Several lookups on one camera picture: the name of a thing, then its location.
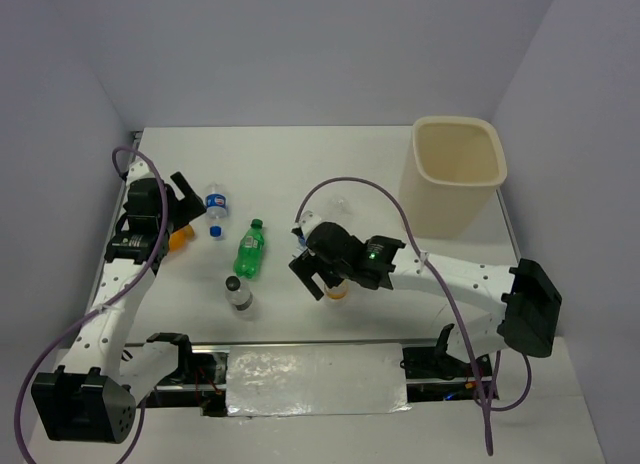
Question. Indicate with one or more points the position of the silver foil sheet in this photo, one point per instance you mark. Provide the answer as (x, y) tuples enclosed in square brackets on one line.
[(313, 380)]

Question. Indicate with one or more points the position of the metal rail with electronics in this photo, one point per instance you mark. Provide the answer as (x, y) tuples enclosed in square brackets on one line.
[(428, 379)]

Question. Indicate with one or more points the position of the small bottle yellow cap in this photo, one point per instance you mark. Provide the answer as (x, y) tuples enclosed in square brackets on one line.
[(337, 296)]

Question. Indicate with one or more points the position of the green soda bottle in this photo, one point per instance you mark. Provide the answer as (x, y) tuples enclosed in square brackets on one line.
[(250, 251)]

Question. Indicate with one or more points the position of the clear bottle black cap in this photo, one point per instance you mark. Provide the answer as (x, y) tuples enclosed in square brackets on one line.
[(240, 298)]

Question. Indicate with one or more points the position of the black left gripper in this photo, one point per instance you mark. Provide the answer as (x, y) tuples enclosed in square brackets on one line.
[(189, 208)]

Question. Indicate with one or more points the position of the clear Pepsi-label bottle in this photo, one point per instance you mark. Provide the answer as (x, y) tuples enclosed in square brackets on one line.
[(216, 203)]

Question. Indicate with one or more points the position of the orange juice bottle lying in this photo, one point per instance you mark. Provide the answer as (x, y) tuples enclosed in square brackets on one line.
[(180, 238)]

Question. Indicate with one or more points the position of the beige plastic bin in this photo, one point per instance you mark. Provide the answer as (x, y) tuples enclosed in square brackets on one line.
[(453, 166)]

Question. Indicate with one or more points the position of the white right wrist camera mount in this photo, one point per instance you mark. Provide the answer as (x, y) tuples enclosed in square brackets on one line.
[(306, 223)]

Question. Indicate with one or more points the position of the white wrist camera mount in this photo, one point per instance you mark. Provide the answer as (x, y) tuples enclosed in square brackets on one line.
[(306, 223), (137, 170)]

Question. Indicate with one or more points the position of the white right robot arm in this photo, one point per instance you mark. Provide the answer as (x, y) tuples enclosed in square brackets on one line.
[(520, 303)]

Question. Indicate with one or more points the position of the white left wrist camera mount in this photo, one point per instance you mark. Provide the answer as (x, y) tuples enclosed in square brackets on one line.
[(137, 170)]

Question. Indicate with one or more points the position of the clear bottle blue label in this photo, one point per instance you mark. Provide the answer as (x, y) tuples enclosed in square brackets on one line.
[(336, 209)]

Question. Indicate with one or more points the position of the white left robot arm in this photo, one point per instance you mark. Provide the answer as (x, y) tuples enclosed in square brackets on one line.
[(93, 394)]

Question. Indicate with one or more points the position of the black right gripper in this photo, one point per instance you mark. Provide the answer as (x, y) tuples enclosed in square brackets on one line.
[(306, 265)]

